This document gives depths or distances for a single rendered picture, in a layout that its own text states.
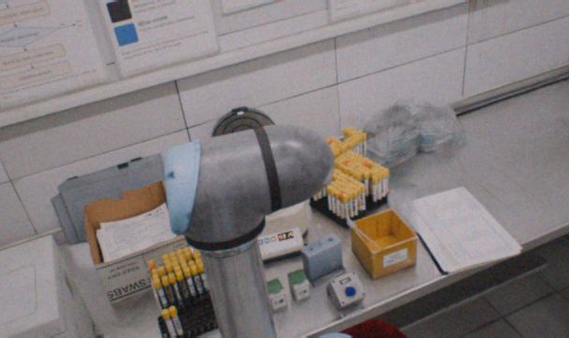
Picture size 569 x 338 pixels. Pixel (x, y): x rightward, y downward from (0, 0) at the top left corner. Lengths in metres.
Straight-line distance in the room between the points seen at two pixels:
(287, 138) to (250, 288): 0.23
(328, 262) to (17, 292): 0.73
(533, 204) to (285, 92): 0.82
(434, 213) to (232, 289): 0.97
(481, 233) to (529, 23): 0.95
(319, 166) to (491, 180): 1.15
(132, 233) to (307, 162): 1.02
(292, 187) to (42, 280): 0.69
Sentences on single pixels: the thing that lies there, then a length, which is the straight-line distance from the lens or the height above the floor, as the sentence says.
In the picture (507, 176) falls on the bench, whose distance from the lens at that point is 1.85.
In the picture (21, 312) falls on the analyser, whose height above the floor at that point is 1.17.
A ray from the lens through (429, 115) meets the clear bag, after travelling 1.93.
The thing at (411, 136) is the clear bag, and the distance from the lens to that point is 1.88.
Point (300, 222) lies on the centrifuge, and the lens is 1.54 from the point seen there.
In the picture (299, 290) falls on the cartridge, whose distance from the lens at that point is 1.39.
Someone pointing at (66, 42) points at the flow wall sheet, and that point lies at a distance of 1.53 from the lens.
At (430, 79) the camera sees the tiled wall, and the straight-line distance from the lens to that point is 2.03.
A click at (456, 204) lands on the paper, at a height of 0.89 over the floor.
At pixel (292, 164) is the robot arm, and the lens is 0.68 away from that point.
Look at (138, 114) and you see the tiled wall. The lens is 1.64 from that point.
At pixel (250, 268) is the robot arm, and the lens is 0.77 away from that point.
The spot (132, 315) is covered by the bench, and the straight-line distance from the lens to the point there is 1.51.
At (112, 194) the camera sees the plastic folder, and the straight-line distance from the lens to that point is 1.73.
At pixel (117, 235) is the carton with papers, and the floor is 0.94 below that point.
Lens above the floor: 1.94
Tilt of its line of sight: 35 degrees down
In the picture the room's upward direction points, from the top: 8 degrees counter-clockwise
